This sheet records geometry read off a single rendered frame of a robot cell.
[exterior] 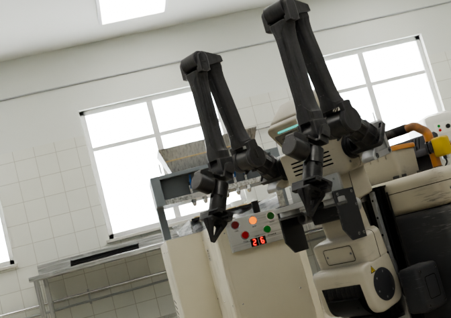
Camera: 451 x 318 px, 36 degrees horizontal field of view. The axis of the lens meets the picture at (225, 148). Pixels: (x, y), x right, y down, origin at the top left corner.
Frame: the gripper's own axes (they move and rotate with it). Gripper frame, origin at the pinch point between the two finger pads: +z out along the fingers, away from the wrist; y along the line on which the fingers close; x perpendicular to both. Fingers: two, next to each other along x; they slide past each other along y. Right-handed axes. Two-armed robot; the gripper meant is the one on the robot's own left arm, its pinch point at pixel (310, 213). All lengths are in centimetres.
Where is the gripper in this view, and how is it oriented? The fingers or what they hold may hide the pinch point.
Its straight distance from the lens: 191.5
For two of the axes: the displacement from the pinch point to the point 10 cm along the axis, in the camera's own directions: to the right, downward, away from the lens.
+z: -1.0, 9.0, -4.2
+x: 7.8, 3.4, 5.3
